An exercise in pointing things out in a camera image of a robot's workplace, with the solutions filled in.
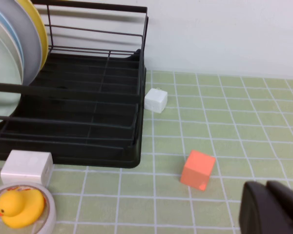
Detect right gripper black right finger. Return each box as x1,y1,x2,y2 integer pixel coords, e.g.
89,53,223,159
266,180,293,234

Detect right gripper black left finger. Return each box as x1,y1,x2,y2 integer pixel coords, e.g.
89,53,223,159
238,180,293,234

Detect yellow plate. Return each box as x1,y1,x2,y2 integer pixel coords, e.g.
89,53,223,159
14,0,49,72

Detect grey plate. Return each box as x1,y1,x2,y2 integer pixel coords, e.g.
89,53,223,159
3,0,43,85

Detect mint green plate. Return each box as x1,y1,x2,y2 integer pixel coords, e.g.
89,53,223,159
0,26,22,127

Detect sage green plate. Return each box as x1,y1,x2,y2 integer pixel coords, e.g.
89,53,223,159
0,13,24,85

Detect light blue plate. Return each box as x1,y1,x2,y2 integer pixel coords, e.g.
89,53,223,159
0,3,25,74

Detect orange cube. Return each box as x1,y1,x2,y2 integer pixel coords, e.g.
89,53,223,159
180,150,216,192

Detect green checked tablecloth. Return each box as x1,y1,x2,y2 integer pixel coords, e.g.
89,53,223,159
0,70,293,234

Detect small white charger cube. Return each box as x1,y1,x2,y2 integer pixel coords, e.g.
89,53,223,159
144,88,168,114

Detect black plastic drain tray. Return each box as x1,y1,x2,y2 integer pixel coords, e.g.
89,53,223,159
0,48,147,169

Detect large white power adapter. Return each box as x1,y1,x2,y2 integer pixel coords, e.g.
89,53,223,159
0,150,54,189

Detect yellow rubber duck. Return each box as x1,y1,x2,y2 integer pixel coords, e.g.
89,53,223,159
0,189,46,229

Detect black wire dish rack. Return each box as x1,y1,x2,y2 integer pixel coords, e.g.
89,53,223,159
0,0,149,149

